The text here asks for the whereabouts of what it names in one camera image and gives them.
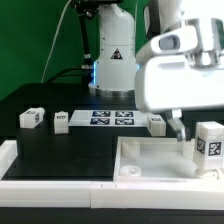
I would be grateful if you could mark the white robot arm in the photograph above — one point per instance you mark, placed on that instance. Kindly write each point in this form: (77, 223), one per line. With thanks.
(192, 28)

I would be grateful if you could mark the white U-shaped fence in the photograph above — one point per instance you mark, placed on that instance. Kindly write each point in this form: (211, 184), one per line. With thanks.
(203, 194)

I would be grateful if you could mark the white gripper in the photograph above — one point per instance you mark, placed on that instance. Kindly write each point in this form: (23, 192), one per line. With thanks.
(168, 83)

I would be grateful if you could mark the white tag base sheet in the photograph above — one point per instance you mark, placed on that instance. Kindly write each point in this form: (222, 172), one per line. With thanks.
(108, 118)

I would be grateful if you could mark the white square tabletop part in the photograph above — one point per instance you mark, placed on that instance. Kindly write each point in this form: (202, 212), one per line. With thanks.
(146, 159)

